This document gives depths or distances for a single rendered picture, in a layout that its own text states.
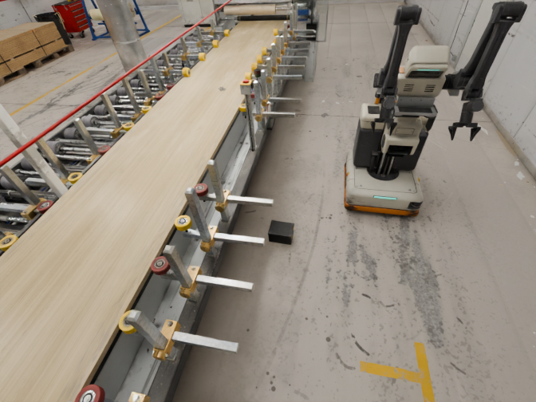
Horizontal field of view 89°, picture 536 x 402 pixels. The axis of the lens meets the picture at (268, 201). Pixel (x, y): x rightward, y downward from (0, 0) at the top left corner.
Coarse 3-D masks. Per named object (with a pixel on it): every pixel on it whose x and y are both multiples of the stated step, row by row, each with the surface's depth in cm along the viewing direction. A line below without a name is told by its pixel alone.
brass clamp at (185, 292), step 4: (196, 268) 126; (188, 272) 125; (192, 272) 125; (196, 272) 125; (200, 272) 128; (192, 276) 124; (196, 276) 124; (192, 280) 122; (192, 284) 121; (196, 284) 125; (180, 288) 120; (184, 288) 120; (188, 288) 120; (192, 288) 121; (180, 292) 119; (184, 292) 118; (188, 292) 119; (192, 292) 120; (184, 296) 120; (188, 296) 119
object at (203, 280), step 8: (168, 272) 127; (176, 280) 127; (200, 280) 123; (208, 280) 123; (216, 280) 123; (224, 280) 122; (232, 280) 122; (232, 288) 122; (240, 288) 120; (248, 288) 119
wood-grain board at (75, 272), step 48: (240, 48) 334; (192, 96) 245; (240, 96) 239; (144, 144) 192; (192, 144) 189; (96, 192) 159; (144, 192) 156; (48, 240) 135; (96, 240) 134; (144, 240) 132; (0, 288) 118; (48, 288) 116; (96, 288) 115; (0, 336) 103; (48, 336) 102; (96, 336) 101; (0, 384) 92; (48, 384) 91
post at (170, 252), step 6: (168, 246) 102; (174, 246) 103; (168, 252) 101; (174, 252) 103; (168, 258) 104; (174, 258) 104; (180, 258) 109; (174, 264) 107; (180, 264) 109; (174, 270) 111; (180, 270) 110; (186, 270) 115; (180, 276) 113; (186, 276) 115; (180, 282) 118; (186, 282) 116; (198, 294) 130
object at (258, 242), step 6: (186, 234) 144; (192, 234) 143; (198, 234) 142; (216, 234) 142; (222, 234) 141; (228, 234) 141; (216, 240) 142; (222, 240) 141; (228, 240) 140; (234, 240) 139; (240, 240) 138; (246, 240) 138; (252, 240) 138; (258, 240) 138; (264, 240) 138
